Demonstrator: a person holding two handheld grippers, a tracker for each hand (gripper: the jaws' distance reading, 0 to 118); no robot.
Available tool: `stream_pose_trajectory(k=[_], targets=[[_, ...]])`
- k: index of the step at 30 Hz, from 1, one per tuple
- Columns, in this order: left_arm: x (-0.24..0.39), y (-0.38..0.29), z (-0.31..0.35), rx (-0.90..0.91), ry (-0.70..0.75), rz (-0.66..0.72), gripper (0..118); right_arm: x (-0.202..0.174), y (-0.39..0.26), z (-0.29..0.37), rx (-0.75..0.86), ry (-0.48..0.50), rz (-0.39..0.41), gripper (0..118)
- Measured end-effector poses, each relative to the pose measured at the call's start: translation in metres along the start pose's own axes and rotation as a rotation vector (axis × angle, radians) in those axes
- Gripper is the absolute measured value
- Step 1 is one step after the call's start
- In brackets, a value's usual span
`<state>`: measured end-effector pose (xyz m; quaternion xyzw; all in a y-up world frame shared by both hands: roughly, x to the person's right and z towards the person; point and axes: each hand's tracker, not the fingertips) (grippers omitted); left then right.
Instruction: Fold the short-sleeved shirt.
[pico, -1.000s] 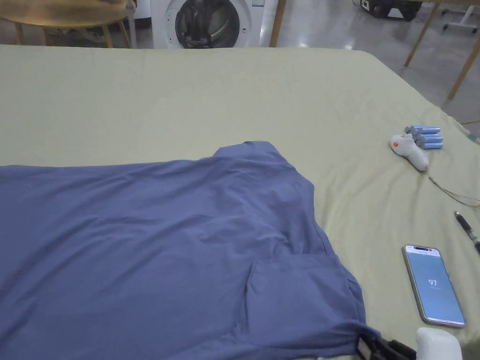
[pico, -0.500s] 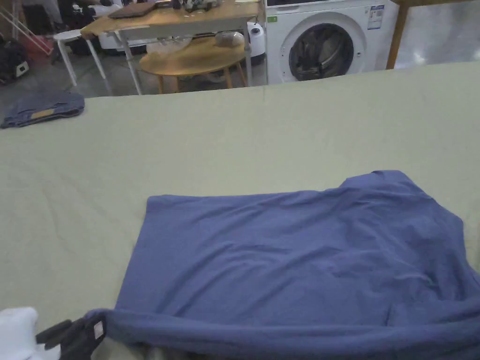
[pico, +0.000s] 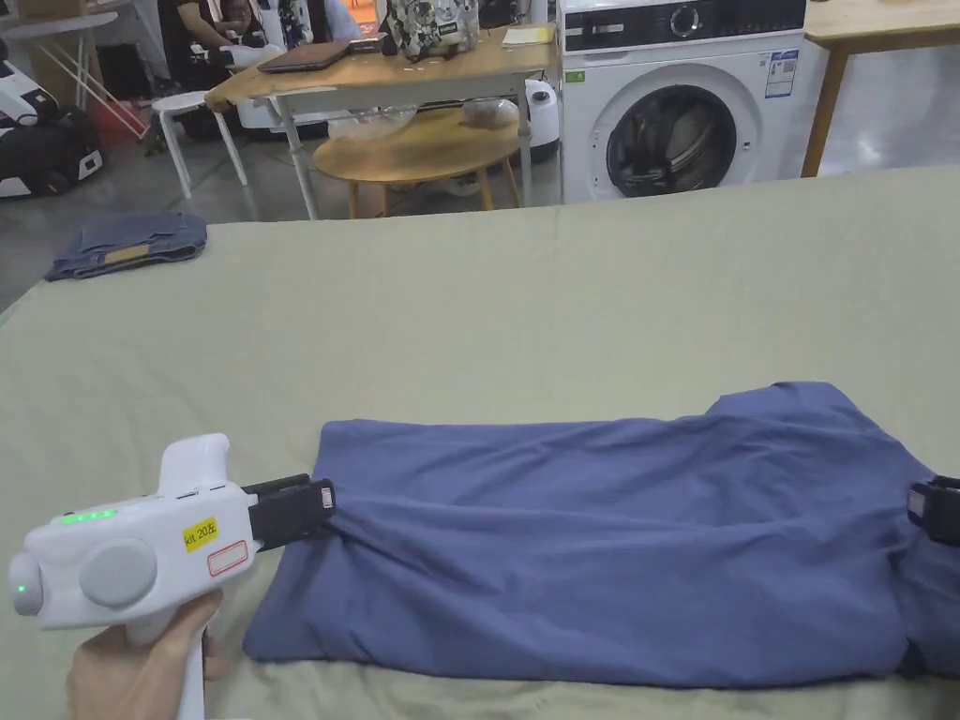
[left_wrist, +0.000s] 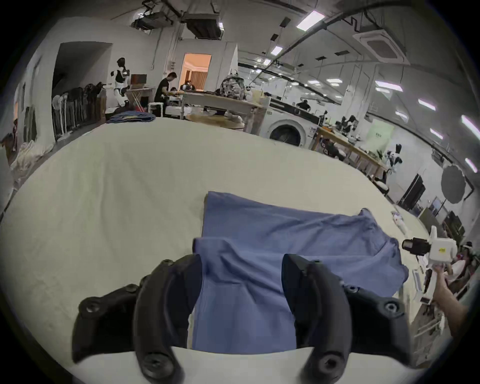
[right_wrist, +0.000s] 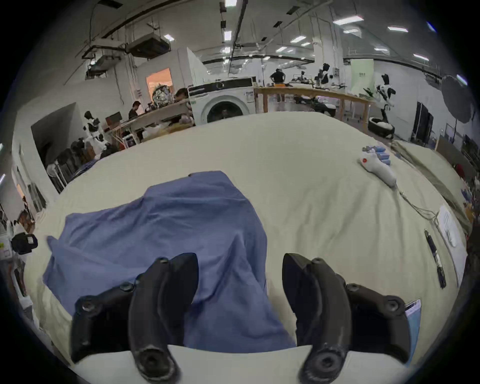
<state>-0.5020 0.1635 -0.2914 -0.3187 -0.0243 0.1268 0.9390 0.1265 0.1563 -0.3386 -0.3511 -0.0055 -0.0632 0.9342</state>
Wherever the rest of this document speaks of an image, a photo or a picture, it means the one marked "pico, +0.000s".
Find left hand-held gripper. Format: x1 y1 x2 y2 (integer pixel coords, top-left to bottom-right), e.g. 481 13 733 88
8 433 338 720

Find blue shirt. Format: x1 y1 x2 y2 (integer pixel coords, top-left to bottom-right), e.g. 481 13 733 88
243 381 960 688

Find person's left hand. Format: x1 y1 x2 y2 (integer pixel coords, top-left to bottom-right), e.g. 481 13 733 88
66 588 227 720

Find bed with pale green sheet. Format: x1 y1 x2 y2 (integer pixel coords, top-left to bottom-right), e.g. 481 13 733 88
0 164 960 720

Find folded blue jeans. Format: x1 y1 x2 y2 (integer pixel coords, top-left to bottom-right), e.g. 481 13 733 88
44 212 209 283

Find round wooden low table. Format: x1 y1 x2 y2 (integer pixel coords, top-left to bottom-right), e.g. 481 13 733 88
311 97 525 219

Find white stool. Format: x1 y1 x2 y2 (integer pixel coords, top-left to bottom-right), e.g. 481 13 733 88
151 89 249 201

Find white and black robot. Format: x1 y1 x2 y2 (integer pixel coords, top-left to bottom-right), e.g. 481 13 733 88
0 40 106 201

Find wooden folding table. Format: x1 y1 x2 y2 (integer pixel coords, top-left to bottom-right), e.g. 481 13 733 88
203 0 563 222

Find group of people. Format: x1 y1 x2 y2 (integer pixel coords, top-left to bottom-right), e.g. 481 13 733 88
157 0 366 140

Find white washing machine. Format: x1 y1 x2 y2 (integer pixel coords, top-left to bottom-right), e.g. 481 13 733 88
558 0 808 206

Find white folding table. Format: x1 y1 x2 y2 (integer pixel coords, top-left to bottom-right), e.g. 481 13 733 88
0 10 123 141

